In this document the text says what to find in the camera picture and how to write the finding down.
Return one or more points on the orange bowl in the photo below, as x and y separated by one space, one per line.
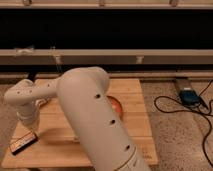
116 106

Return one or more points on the blue power adapter box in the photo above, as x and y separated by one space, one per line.
189 97

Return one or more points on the grey horizontal rail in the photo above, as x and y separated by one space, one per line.
107 56

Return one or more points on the dark rectangular eraser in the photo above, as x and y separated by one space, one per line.
23 142

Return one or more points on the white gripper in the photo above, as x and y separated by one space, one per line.
30 119

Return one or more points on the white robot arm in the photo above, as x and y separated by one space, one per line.
81 93

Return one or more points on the white squeeze bottle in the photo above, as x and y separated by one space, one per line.
42 102

